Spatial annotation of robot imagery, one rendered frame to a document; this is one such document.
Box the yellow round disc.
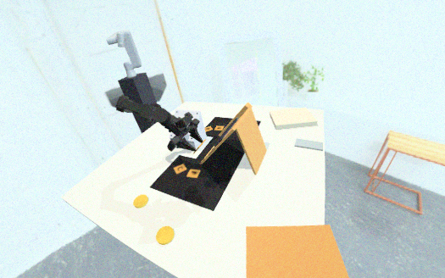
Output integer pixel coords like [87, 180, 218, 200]
[156, 226, 175, 245]
[133, 195, 148, 208]

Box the cream flat rectangular block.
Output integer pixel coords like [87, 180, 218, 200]
[270, 108, 318, 130]

